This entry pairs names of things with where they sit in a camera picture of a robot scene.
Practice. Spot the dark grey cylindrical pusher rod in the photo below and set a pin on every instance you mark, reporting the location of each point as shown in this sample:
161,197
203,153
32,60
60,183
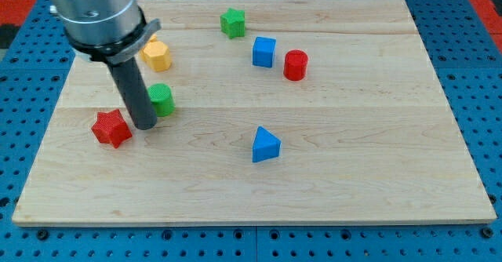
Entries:
130,84

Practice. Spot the red star block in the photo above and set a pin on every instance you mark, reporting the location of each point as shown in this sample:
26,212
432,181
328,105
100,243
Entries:
111,128

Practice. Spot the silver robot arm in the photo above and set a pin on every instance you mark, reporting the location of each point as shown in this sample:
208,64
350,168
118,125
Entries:
113,32

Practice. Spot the yellow block behind arm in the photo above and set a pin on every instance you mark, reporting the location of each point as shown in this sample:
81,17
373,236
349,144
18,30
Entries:
141,54

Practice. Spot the green star block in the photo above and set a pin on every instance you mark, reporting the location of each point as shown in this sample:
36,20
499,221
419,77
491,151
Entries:
233,23

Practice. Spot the yellow hexagon block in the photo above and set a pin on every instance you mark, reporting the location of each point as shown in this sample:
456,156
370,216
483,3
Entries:
157,56

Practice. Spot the green cylinder block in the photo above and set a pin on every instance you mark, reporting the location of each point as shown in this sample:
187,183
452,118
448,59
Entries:
162,99

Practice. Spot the blue cube block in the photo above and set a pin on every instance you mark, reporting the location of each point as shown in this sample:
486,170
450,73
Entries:
263,52

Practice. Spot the light wooden board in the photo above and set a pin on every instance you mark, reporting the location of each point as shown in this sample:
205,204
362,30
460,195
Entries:
288,112

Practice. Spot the blue triangle block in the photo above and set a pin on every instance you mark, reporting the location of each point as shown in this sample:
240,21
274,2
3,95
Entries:
265,145

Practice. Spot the red cylinder block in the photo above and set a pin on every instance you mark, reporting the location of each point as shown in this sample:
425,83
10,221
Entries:
295,65

